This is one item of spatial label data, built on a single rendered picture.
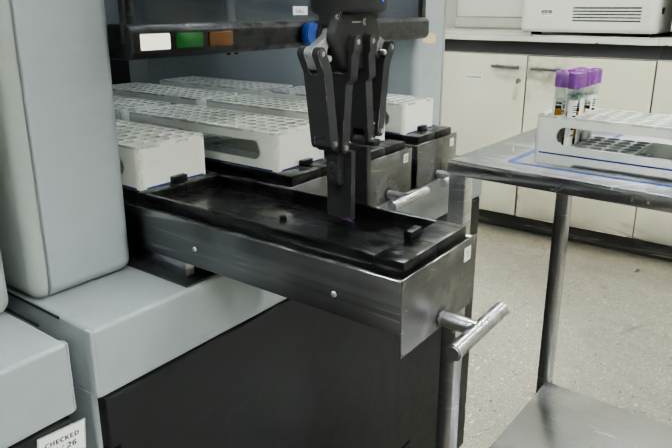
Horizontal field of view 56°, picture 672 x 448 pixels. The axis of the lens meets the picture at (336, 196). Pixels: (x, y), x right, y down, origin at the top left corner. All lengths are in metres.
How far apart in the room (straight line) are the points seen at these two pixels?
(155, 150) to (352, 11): 0.29
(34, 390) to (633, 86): 2.54
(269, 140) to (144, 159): 0.15
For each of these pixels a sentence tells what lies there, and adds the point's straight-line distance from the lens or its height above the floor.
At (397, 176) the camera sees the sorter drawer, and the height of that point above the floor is 0.77.
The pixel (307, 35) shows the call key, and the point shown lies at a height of 0.98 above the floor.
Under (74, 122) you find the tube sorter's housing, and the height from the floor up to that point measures 0.91.
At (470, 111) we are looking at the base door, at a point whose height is 0.55.
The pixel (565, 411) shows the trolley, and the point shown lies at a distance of 1.35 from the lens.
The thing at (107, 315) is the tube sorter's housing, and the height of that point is 0.73.
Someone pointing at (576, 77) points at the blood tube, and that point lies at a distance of 0.84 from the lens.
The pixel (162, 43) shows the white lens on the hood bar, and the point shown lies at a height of 0.98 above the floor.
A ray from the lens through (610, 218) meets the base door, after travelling 2.95.
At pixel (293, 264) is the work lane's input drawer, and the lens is 0.57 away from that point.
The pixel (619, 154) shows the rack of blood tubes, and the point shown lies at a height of 0.84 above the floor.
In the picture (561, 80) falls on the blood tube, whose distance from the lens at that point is 0.86.
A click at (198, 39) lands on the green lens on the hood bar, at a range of 0.73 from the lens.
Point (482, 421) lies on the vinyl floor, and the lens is 1.77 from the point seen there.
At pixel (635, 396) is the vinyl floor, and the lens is 1.99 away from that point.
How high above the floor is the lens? 1.01
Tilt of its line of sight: 16 degrees down
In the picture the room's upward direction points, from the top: straight up
